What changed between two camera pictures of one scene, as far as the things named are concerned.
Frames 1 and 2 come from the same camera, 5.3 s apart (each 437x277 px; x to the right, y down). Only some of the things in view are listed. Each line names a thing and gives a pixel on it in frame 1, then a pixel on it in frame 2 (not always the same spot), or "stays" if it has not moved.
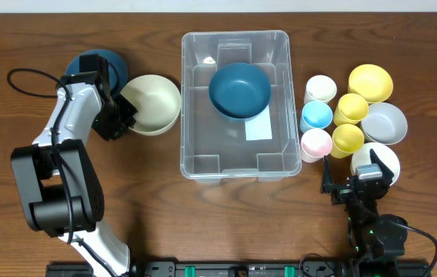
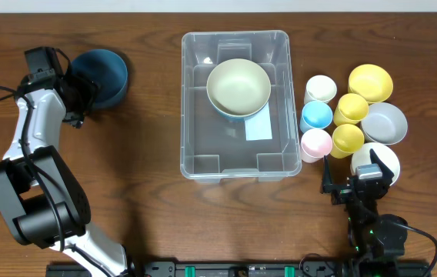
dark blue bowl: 118,75 stays
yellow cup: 347,138 stays
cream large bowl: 157,100 to 238,87
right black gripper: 350,188 stays
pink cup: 315,145 stays
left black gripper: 122,114 to 81,98
